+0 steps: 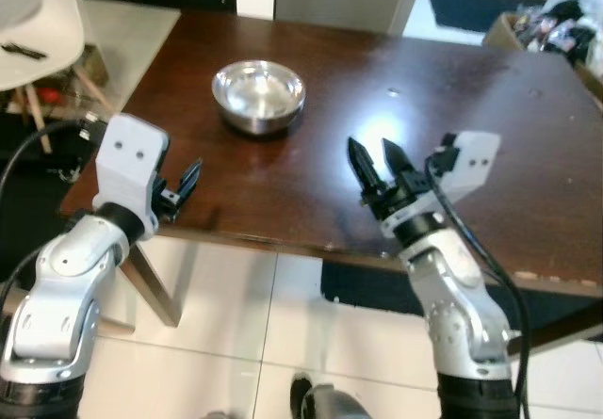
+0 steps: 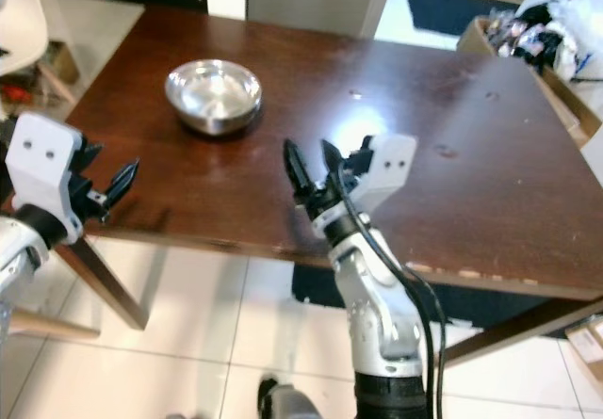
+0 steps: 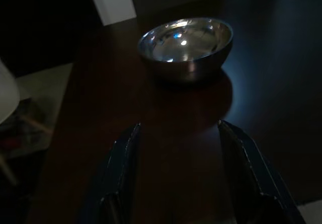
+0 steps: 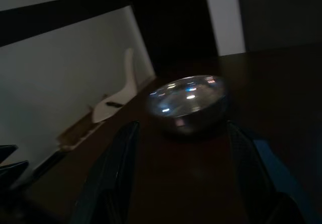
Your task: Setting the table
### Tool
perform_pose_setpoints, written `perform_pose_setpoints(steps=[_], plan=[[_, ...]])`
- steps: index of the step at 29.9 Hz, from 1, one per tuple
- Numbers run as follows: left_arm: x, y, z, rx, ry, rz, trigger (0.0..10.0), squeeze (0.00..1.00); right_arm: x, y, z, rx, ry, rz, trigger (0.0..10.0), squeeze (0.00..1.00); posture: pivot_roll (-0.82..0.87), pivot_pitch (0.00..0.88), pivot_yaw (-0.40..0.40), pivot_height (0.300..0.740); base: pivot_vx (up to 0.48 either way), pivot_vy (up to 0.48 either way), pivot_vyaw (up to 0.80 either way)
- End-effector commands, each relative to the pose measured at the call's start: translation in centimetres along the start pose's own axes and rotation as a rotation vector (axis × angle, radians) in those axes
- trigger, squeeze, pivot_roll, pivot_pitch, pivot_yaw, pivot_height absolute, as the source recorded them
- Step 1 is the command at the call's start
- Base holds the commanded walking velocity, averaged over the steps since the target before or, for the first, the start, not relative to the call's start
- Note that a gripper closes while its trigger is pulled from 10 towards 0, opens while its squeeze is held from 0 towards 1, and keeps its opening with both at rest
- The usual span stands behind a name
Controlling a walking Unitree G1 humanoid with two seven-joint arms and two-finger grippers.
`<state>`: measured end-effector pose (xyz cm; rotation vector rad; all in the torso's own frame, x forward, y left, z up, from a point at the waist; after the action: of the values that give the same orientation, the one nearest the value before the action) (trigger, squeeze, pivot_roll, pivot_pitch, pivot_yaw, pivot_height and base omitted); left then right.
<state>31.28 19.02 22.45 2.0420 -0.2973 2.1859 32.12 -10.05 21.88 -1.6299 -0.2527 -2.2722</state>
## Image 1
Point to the dark blue door mat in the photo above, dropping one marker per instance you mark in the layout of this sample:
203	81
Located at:
471	5

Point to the cardboard box full of clutter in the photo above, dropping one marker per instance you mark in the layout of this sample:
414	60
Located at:
556	33

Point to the round stainless steel bowl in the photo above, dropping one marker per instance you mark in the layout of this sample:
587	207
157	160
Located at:
258	96

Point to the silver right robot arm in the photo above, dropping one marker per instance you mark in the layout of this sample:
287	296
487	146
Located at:
457	315

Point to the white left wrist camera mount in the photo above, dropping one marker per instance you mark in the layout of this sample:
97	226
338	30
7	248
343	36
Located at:
127	165

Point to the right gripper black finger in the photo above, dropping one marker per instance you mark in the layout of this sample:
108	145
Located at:
361	165
396	163

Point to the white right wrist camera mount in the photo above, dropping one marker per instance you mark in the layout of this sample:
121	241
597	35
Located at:
471	165

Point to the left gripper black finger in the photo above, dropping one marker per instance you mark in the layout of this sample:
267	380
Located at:
191	179

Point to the dark brown wooden table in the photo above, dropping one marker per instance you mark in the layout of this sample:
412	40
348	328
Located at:
452	89

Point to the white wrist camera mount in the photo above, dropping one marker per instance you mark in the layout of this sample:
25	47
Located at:
471	165
127	165

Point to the grey robot foot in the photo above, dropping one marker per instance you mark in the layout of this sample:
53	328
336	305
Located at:
330	402

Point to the white chair with wooden legs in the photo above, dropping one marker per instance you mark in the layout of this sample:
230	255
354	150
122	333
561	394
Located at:
38	14

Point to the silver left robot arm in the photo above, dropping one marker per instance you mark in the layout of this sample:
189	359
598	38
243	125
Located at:
61	287

